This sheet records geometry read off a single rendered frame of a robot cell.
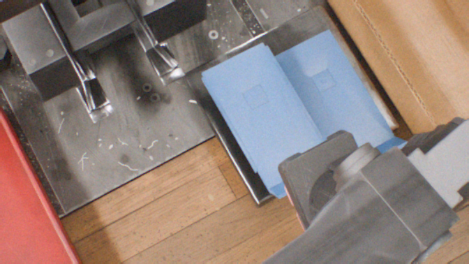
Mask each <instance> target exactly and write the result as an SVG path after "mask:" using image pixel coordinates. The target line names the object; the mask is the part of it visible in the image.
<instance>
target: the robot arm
mask: <svg viewBox="0 0 469 264"><path fill-rule="evenodd" d="M326 139H327V140H326V141H324V142H321V143H320V144H319V145H316V146H315V147H312V148H310V149H308V150H307V151H305V152H302V153H300V152H297V153H295V154H293V155H292V156H289V158H287V159H286V160H283V161H282V162H281V163H279V165H278V172H279V174H280V176H281V179H282V181H283V183H284V189H285V190H286V192H287V194H288V197H289V199H290V202H291V203H292V205H293V206H295V209H296V211H297V217H298V219H299V222H300V224H301V226H302V228H303V230H304V231H305V232H304V233H303V234H301V235H300V236H299V237H298V238H296V239H295V240H293V241H292V242H291V243H288V244H287V245H285V246H284V247H283V248H281V249H280V251H278V252H276V253H275V254H274V255H273V256H271V257H269V258H268V259H266V260H265V261H263V262H261V264H420V263H422V262H423V263H424V262H425V261H426V258H427V257H428V256H430V255H431V254H432V253H433V252H434V251H435V250H436V249H439V248H440V247H441V246H442V245H443V244H444V243H446V241H450V240H451V239H450V238H451V237H452V236H453V235H452V232H451V231H450V230H449V228H450V227H452V226H453V225H454V224H455V223H456V222H457V221H458V220H459V219H460V218H459V216H458V215H457V214H456V213H455V212H456V211H457V210H459V209H460V208H461V207H463V206H464V205H465V204H466V202H468V201H469V118H467V120H465V119H462V118H460V117H454V118H453V119H451V120H450V121H449V122H447V123H446V124H440V125H437V126H436V127H435V128H434V130H433V131H427V132H423V133H416V134H414V136H413V137H412V138H411V139H410V140H409V141H408V143H407V144H406V145H405V146H404V147H403V148H402V149H399V148H398V146H395V147H392V148H390V149H388V150H387V151H386V152H384V153H383V154H382V153H381V152H380V150H379V149H378V148H377V147H375V148H374V147H373V146H372V145H371V143H369V142H367V143H365V144H364V145H362V146H361V147H358V146H357V144H356V142H355V139H354V136H353V134H352V133H351V132H349V131H346V130H343V129H341V130H339V131H337V132H335V133H333V134H331V135H329V136H327V137H326Z"/></svg>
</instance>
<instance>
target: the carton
mask: <svg viewBox="0 0 469 264"><path fill-rule="evenodd" d="M326 2H327V3H328V4H329V6H330V8H331V9H332V11H333V12H334V14H335V16H336V18H337V19H338V21H339V22H340V24H341V26H343V28H344V29H345V30H346V32H347V34H348V35H349V37H350V38H351V40H352V42H353V43H354V45H355V47H356V48H357V50H358V51H359V53H360V55H361V56H362V58H363V59H364V61H365V62H366V63H367V64H368V67H369V68H370V69H371V71H372V73H373V74H374V76H375V77H376V79H377V81H378V82H379V83H380V85H381V87H382V89H383V90H384V92H385V93H386V95H387V97H388V98H389V100H390V101H391V103H392V105H393V106H394V107H395V108H396V109H397V111H398V113H399V115H400V116H401V118H402V120H403V121H404V122H405V124H406V126H407V127H408V129H409V130H410V132H411V134H412V135H414V134H416V133H423V132H427V131H433V130H434V128H435V127H436V126H437V125H440V124H446V123H447V122H449V121H450V120H451V119H453V118H454V117H460V118H462V119H465V120H467V118H469V0H326Z"/></svg>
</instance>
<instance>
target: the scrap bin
mask: <svg viewBox="0 0 469 264"><path fill-rule="evenodd" d="M0 264H83V262H82V260H81V259H80V257H79V255H78V254H77V252H76V250H75V248H74V246H73V243H72V242H71V240H70V238H69V236H68V234H67V232H66V230H65V228H64V226H63V224H62V222H61V220H60V218H59V215H58V214H57V211H56V210H55V208H54V206H53V204H52V202H51V200H50V199H49V198H48V196H47V194H46V191H45V189H44V187H43V185H42V184H41V182H40V180H39V178H38V176H37V174H36V171H35V170H34V167H33V165H32V163H31V161H30V159H29V157H28V156H27V153H26V152H25V150H24V148H23V146H22V143H21V142H20V139H19V137H18V135H17V134H16V132H15V129H14V128H13V125H12V124H11V122H10V120H9V118H8V115H7V114H6V112H5V111H4V110H3V108H2V107H1V105H0Z"/></svg>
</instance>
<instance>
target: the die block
mask: <svg viewBox="0 0 469 264"><path fill-rule="evenodd" d="M86 1H89V0H74V1H72V3H73V5H74V7H76V6H79V5H80V4H82V3H84V2H86ZM206 19H207V0H184V1H182V2H180V3H178V4H176V5H174V6H171V7H169V8H167V9H165V10H163V11H161V12H159V13H157V14H155V15H153V16H151V17H149V19H146V20H145V22H146V23H147V25H148V27H149V28H150V29H151V31H152V33H153V34H154V36H155V38H156V40H157V41H158V43H161V42H163V41H165V40H167V39H169V38H171V37H173V36H176V35H177V34H180V33H181V32H183V31H185V30H187V29H189V28H191V27H193V26H195V24H198V23H200V22H202V21H204V20H206ZM131 33H133V31H132V29H131V28H128V29H126V30H124V31H122V32H119V33H117V34H115V35H113V36H111V37H109V38H108V39H107V40H105V41H103V42H101V43H99V44H97V45H95V46H93V47H90V48H88V49H86V50H84V51H83V53H84V55H85V57H86V58H87V61H88V63H89V65H90V67H91V69H92V71H93V72H94V74H95V75H97V74H96V70H95V68H94V65H93V61H92V60H91V56H90V54H91V53H94V52H96V51H98V50H100V49H102V48H104V47H106V46H108V45H110V44H112V43H114V42H116V41H117V40H119V39H120V38H123V37H125V36H127V35H129V34H131ZM30 81H31V82H32V84H33V86H34V87H35V89H36V91H37V92H38V95H39V96H40V98H41V100H42V101H43V102H46V101H48V100H50V99H51V98H54V97H55V96H58V95H60V94H62V93H64V92H66V91H68V90H70V89H72V88H74V87H75V86H77V85H79V84H81V81H80V79H79V78H78V76H77V73H76V72H75V70H74V68H73V66H72V65H71V63H70V61H69V59H67V60H65V61H63V62H61V63H60V64H57V65H56V66H53V67H51V68H49V69H47V70H45V71H43V72H41V73H39V74H37V75H35V76H33V77H31V78H30Z"/></svg>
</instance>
